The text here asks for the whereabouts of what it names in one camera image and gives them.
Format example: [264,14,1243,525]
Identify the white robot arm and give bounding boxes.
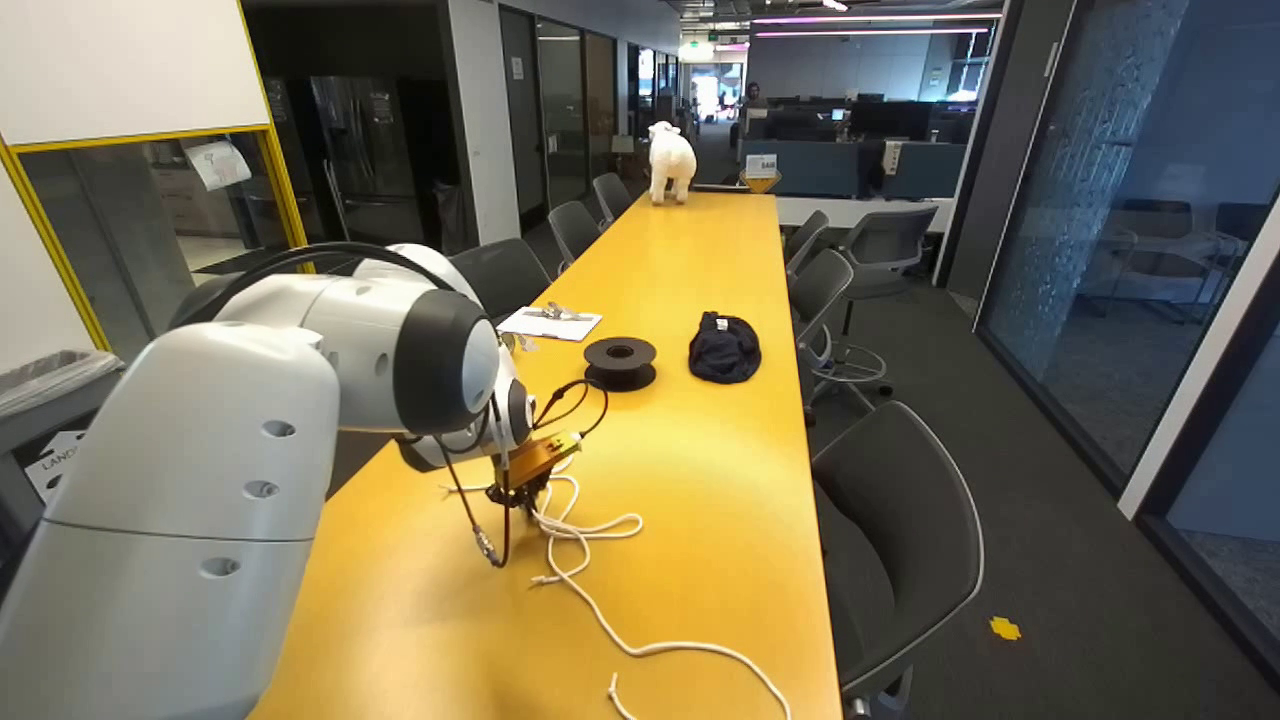
[0,242,527,720]

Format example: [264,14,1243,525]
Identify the white stuffed animal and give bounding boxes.
[648,120,694,203]

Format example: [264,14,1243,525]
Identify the black spool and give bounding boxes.
[583,334,656,393]

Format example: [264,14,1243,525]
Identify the long white rope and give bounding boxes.
[527,530,796,720]

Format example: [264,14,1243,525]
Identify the grey chair middle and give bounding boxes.
[787,248,888,385]

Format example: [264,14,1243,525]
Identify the yellow framed glass panel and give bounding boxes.
[18,130,288,356]

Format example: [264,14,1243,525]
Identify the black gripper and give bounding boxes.
[482,479,538,506]

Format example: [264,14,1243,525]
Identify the grey chair far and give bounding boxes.
[847,208,933,272]

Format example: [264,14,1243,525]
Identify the short white rope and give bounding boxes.
[527,454,648,593]

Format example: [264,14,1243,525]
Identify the white flat board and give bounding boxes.
[501,304,599,345]

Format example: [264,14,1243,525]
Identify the grey chair left side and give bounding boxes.
[450,240,550,319]

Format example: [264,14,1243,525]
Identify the grey chair near robot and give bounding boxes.
[810,400,986,720]

